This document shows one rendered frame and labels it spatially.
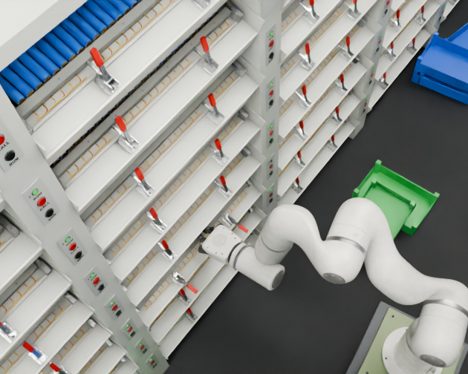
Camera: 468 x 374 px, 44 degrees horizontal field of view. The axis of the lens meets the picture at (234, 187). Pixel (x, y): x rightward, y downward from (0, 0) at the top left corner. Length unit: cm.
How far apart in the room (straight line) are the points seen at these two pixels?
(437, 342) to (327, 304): 89
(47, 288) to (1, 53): 63
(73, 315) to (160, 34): 74
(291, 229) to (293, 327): 100
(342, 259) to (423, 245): 125
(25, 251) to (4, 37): 47
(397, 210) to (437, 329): 101
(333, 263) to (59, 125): 67
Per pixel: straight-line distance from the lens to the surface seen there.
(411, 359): 187
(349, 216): 141
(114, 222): 140
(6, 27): 91
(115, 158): 125
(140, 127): 128
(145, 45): 116
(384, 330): 203
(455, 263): 258
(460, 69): 306
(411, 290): 152
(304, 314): 239
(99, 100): 110
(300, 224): 141
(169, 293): 193
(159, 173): 144
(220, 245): 184
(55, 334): 154
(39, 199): 110
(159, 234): 158
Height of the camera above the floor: 227
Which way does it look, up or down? 59 degrees down
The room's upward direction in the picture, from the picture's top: 6 degrees counter-clockwise
